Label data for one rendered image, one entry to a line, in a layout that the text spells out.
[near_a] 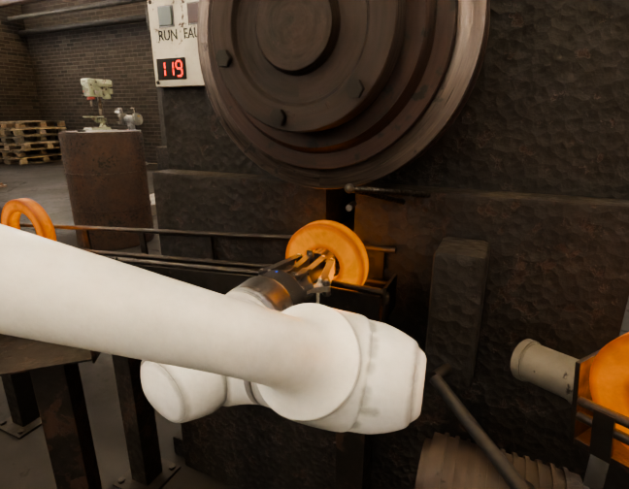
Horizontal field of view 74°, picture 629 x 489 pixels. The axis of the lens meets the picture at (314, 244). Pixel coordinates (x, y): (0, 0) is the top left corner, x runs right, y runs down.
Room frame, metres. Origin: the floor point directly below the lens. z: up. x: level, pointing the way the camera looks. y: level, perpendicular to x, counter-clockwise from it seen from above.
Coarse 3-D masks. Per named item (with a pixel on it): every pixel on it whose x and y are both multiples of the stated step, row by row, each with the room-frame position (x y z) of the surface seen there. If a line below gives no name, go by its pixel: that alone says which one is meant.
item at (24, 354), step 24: (0, 336) 0.72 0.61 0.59; (0, 360) 0.63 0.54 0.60; (24, 360) 0.62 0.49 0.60; (48, 360) 0.62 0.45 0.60; (72, 360) 0.61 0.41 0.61; (48, 384) 0.66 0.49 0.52; (72, 384) 0.68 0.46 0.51; (48, 408) 0.66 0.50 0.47; (72, 408) 0.67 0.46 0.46; (48, 432) 0.66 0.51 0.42; (72, 432) 0.66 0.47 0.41; (72, 456) 0.66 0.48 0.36; (72, 480) 0.66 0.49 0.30; (96, 480) 0.70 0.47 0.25
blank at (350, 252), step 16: (320, 224) 0.71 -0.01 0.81; (336, 224) 0.72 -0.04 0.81; (304, 240) 0.73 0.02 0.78; (320, 240) 0.71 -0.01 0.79; (336, 240) 0.70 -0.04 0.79; (352, 240) 0.69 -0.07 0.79; (288, 256) 0.74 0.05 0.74; (336, 256) 0.70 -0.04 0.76; (352, 256) 0.69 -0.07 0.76; (352, 272) 0.69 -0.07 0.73
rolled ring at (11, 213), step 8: (16, 200) 1.10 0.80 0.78; (24, 200) 1.10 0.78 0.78; (32, 200) 1.11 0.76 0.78; (8, 208) 1.12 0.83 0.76; (16, 208) 1.10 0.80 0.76; (24, 208) 1.08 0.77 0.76; (32, 208) 1.08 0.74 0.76; (40, 208) 1.10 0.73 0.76; (8, 216) 1.12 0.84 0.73; (16, 216) 1.14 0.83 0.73; (32, 216) 1.07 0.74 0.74; (40, 216) 1.08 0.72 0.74; (48, 216) 1.09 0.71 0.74; (8, 224) 1.12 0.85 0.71; (16, 224) 1.14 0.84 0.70; (40, 224) 1.06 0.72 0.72; (48, 224) 1.08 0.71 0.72; (40, 232) 1.07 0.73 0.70; (48, 232) 1.07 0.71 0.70
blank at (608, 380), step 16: (624, 336) 0.41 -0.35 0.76; (608, 352) 0.42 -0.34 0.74; (624, 352) 0.41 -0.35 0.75; (592, 368) 0.43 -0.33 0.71; (608, 368) 0.42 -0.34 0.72; (624, 368) 0.41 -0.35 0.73; (592, 384) 0.43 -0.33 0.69; (608, 384) 0.42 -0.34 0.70; (624, 384) 0.40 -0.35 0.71; (608, 400) 0.41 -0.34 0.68; (624, 400) 0.40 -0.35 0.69
